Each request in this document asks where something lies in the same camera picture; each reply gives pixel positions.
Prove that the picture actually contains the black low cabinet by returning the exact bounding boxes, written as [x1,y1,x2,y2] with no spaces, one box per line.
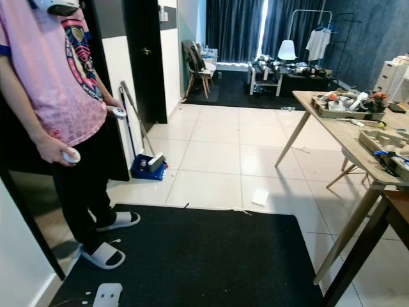
[281,67,336,97]

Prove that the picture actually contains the orange red plush item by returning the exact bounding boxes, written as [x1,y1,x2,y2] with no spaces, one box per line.
[369,92,389,113]

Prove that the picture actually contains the blue dustpan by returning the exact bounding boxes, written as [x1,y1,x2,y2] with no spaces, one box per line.
[127,106,168,182]

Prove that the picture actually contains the light wooden table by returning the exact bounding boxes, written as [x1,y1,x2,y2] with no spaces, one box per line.
[275,90,409,287]

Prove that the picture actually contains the white hanging shirt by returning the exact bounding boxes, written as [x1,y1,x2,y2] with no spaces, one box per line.
[305,27,332,61]

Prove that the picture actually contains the dark grey curtain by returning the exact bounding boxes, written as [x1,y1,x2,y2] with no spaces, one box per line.
[206,0,261,65]
[266,0,327,61]

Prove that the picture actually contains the black floor mat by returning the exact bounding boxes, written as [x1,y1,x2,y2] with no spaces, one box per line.
[48,203,327,307]

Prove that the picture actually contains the white plastic bag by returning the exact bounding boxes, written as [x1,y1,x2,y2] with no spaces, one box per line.
[350,92,370,111]

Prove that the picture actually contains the person in pink shirt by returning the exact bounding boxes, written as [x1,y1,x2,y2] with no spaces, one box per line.
[0,0,135,255]

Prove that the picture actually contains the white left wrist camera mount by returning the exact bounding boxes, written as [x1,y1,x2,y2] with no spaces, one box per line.
[93,283,123,307]

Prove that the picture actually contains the chair with black jacket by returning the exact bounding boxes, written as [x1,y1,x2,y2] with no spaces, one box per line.
[182,40,217,100]

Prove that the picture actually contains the person's right hand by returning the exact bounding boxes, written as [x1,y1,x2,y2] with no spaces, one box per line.
[35,132,74,166]

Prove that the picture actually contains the person's left hand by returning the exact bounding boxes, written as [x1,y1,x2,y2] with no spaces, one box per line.
[102,95,123,118]

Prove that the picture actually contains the grey broom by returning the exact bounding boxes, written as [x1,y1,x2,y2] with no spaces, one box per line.
[120,80,165,170]

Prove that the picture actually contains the cluttered white low table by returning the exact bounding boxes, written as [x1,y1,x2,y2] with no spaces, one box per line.
[248,56,285,98]

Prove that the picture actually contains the white slipper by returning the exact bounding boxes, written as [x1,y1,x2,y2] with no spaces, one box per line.
[80,242,126,271]
[96,211,141,232]

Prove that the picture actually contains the dark wooden table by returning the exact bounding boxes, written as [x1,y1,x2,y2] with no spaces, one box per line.
[323,189,409,307]

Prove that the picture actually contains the white shell chair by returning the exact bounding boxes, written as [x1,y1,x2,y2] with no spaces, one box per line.
[278,40,297,63]

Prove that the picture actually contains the small black device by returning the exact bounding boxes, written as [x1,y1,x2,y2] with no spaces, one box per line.
[378,158,406,177]

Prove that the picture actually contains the beige pulp packaging tray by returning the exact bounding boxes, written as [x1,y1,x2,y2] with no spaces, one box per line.
[358,127,409,181]

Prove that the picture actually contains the white chair wooden legs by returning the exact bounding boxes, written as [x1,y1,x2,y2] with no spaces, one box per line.
[326,147,368,189]

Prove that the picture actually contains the white paper sheet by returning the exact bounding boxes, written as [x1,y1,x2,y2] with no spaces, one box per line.
[251,188,270,207]

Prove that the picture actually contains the white drawer unit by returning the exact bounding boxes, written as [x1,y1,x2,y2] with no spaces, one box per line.
[374,59,409,103]

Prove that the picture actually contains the silver clothes rack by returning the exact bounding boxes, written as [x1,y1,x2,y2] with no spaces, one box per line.
[289,9,333,67]

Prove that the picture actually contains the cluttered cardboard tray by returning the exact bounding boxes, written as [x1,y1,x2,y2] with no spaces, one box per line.
[312,91,390,122]

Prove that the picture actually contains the black door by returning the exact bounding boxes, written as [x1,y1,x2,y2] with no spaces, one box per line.
[123,0,168,125]

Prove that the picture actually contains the blue strap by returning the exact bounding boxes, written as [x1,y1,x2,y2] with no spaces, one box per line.
[374,150,409,164]

